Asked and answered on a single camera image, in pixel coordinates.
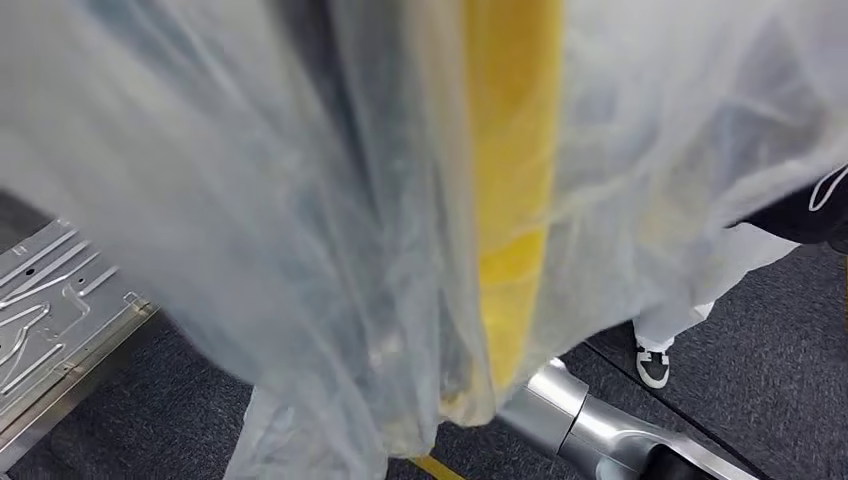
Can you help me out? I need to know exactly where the stainless steel workbench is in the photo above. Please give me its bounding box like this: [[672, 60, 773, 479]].
[[0, 218, 160, 473]]

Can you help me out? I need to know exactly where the person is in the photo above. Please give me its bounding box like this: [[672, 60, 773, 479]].
[[632, 165, 848, 392]]

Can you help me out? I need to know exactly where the plastic-wrapped yellow black post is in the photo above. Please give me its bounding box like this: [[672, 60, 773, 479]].
[[0, 0, 848, 480]]

